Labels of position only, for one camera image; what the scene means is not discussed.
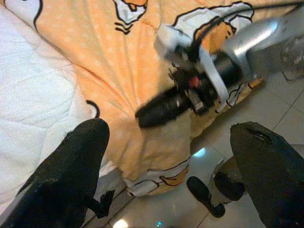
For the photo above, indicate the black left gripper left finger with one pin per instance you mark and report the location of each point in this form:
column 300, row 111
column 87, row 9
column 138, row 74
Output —
column 71, row 171

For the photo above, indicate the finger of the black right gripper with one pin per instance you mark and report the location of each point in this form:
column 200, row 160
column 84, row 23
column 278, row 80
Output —
column 161, row 117
column 164, row 103

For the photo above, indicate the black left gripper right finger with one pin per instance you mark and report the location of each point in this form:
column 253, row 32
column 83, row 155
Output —
column 273, row 180

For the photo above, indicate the orange cartoon print blanket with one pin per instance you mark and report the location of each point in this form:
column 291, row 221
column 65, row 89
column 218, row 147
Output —
column 107, row 59

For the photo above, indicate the grey black robot leg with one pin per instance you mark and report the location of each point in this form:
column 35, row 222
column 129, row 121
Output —
column 228, row 187

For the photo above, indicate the white quilted mattress pad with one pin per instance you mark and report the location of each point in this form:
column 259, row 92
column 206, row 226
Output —
column 28, row 95

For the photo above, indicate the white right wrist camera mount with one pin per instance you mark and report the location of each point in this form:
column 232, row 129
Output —
column 213, row 71

